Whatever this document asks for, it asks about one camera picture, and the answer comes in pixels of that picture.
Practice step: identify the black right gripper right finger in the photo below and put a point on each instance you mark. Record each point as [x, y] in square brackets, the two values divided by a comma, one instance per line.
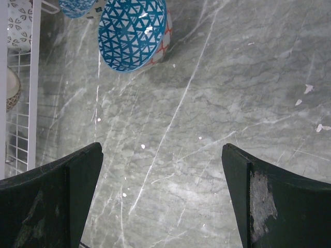
[275, 207]

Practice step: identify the brown geometric pattern bowl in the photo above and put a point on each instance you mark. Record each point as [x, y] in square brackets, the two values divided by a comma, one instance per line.
[13, 89]

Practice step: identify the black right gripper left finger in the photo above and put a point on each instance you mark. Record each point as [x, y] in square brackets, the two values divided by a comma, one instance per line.
[48, 206]

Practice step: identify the blue floral pattern bowl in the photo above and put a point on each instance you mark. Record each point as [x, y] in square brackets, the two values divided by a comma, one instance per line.
[88, 9]

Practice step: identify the white wire dish rack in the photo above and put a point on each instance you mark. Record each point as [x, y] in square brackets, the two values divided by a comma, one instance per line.
[19, 125]

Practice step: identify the blue triangle pattern bowl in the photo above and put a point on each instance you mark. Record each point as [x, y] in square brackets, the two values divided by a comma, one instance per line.
[130, 32]

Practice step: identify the white petal pattern bowl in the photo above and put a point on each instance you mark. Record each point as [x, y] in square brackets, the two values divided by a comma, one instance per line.
[19, 30]

